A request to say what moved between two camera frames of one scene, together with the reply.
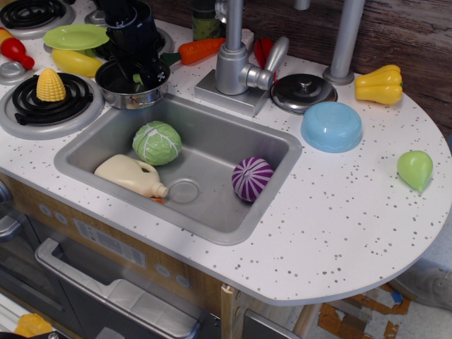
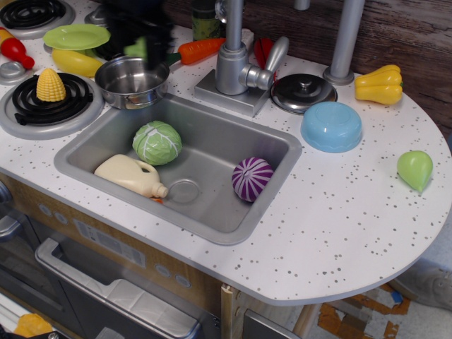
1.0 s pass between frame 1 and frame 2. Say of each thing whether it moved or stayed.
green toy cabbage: stayed
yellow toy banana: stayed
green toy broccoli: moved
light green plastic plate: stayed
